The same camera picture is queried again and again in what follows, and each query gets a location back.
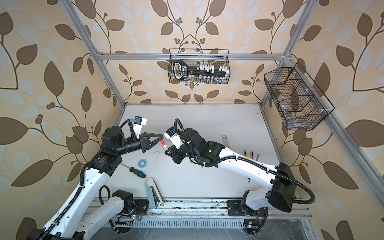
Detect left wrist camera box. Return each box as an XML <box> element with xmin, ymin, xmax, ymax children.
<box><xmin>129</xmin><ymin>116</ymin><xmax>148</xmax><ymax>139</ymax></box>

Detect yellow black pliers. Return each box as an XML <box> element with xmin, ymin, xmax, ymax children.
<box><xmin>244</xmin><ymin>150</ymin><xmax>254</xmax><ymax>160</ymax></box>

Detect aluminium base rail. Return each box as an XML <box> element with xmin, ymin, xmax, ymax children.
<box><xmin>112</xmin><ymin>199</ymin><xmax>313</xmax><ymax>229</ymax></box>

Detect black socket holder tool set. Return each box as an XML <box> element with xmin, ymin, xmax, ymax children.
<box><xmin>170</xmin><ymin>60</ymin><xmax>231</xmax><ymax>80</ymax></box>

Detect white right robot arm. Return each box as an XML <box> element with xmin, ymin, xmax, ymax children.
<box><xmin>164</xmin><ymin>127</ymin><xmax>316</xmax><ymax>216</ymax></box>

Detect green black screwdriver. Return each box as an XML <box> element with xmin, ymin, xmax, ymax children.
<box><xmin>129</xmin><ymin>167</ymin><xmax>146</xmax><ymax>179</ymax></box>

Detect blue white stapler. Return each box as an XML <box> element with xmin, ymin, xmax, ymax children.
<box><xmin>146</xmin><ymin>178</ymin><xmax>164</xmax><ymax>209</ymax></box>

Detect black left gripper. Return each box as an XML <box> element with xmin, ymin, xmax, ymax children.
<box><xmin>114</xmin><ymin>132</ymin><xmax>163</xmax><ymax>157</ymax></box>

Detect black wire basket right wall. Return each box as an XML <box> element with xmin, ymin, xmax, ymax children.
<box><xmin>264</xmin><ymin>63</ymin><xmax>335</xmax><ymax>131</ymax></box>

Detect black wire basket wall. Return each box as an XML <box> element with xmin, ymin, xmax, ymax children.
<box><xmin>168</xmin><ymin>48</ymin><xmax>231</xmax><ymax>85</ymax></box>
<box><xmin>264</xmin><ymin>63</ymin><xmax>335</xmax><ymax>131</ymax></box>

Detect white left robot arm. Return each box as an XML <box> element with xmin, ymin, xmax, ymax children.
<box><xmin>27</xmin><ymin>126</ymin><xmax>163</xmax><ymax>240</ymax></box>

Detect aluminium frame corner post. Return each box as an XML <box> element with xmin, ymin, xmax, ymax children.
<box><xmin>58</xmin><ymin>0</ymin><xmax>126</xmax><ymax>107</ymax></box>

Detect blue tape roll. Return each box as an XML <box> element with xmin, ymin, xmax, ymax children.
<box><xmin>138</xmin><ymin>159</ymin><xmax>147</xmax><ymax>169</ymax></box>

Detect black wire basket back wall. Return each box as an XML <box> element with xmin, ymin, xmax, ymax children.
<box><xmin>168</xmin><ymin>48</ymin><xmax>231</xmax><ymax>85</ymax></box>

